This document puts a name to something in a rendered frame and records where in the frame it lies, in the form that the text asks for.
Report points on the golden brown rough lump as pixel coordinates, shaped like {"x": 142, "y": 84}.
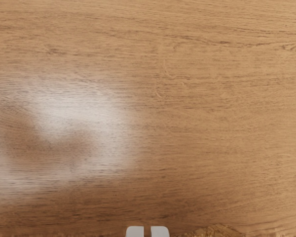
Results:
{"x": 215, "y": 231}

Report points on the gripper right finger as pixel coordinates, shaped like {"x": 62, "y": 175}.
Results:
{"x": 159, "y": 232}

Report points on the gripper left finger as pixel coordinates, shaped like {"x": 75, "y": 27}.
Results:
{"x": 135, "y": 232}

